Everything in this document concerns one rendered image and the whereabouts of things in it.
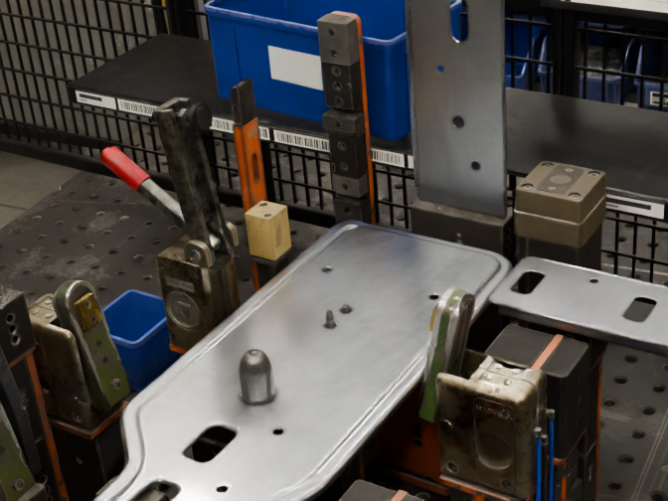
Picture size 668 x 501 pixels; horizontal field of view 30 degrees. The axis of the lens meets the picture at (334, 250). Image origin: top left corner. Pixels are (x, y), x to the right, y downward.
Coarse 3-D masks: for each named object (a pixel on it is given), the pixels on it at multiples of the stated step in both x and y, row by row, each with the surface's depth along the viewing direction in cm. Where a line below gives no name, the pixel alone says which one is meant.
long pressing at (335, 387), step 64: (320, 256) 137; (384, 256) 136; (448, 256) 134; (256, 320) 127; (320, 320) 126; (384, 320) 125; (192, 384) 118; (320, 384) 117; (384, 384) 116; (128, 448) 110; (256, 448) 109; (320, 448) 108
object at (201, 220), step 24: (168, 120) 121; (192, 120) 120; (168, 144) 122; (192, 144) 125; (192, 168) 125; (192, 192) 124; (216, 192) 127; (192, 216) 126; (216, 216) 128; (216, 264) 128
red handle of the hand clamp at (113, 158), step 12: (108, 156) 129; (120, 156) 130; (120, 168) 129; (132, 168) 129; (132, 180) 129; (144, 180) 129; (144, 192) 129; (156, 192) 129; (156, 204) 129; (168, 204) 129; (168, 216) 129; (180, 216) 128; (180, 228) 129; (216, 240) 128
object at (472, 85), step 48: (432, 0) 132; (480, 0) 129; (432, 48) 135; (480, 48) 132; (432, 96) 138; (480, 96) 135; (432, 144) 141; (480, 144) 138; (432, 192) 144; (480, 192) 141
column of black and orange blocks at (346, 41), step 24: (336, 24) 143; (360, 24) 145; (336, 48) 144; (360, 48) 146; (336, 72) 147; (360, 72) 147; (336, 96) 148; (360, 96) 149; (336, 120) 150; (360, 120) 149; (336, 144) 152; (360, 144) 151; (336, 168) 154; (360, 168) 153; (336, 192) 155; (360, 192) 154; (336, 216) 157; (360, 216) 155
